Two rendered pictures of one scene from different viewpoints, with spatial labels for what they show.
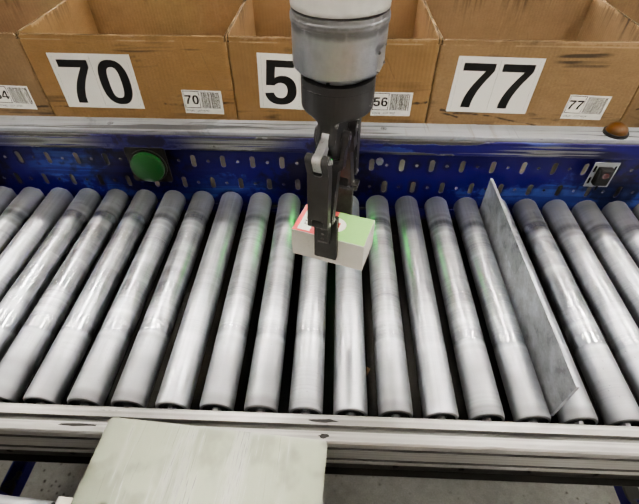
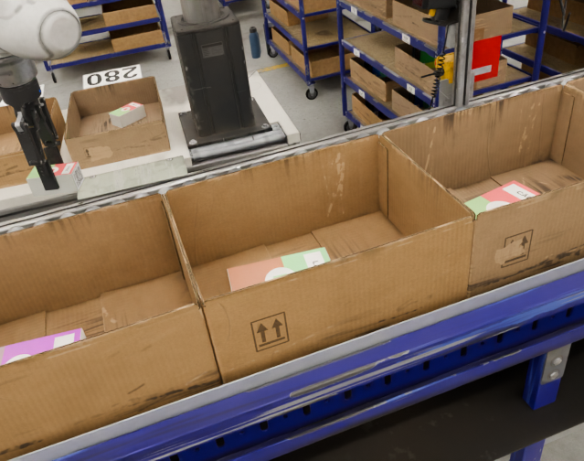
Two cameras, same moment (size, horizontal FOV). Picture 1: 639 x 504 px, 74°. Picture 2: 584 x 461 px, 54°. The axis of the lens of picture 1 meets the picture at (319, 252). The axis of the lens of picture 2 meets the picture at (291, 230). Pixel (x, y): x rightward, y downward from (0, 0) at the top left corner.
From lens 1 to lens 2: 1.67 m
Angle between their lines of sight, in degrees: 97
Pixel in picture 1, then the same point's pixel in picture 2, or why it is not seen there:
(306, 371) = not seen: hidden behind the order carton
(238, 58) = (157, 214)
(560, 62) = not seen: outside the picture
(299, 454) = (90, 192)
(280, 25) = (161, 358)
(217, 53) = (178, 203)
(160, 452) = (155, 175)
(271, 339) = not seen: hidden behind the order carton
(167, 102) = (255, 230)
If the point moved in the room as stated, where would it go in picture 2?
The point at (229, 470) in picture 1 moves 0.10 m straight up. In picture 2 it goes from (122, 180) to (111, 148)
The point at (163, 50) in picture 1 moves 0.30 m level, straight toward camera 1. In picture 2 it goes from (236, 185) to (148, 135)
